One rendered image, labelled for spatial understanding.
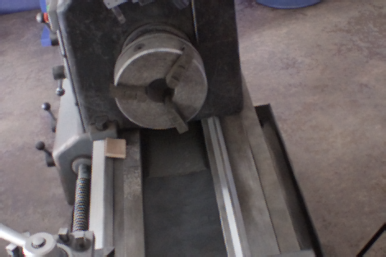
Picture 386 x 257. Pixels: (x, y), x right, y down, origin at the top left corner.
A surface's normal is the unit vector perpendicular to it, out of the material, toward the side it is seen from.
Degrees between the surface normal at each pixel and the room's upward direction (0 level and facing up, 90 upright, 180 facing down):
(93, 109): 90
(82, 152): 90
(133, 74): 90
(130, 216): 0
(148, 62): 90
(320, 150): 0
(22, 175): 0
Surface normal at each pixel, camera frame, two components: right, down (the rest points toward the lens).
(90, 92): 0.11, 0.55
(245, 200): -0.11, -0.82
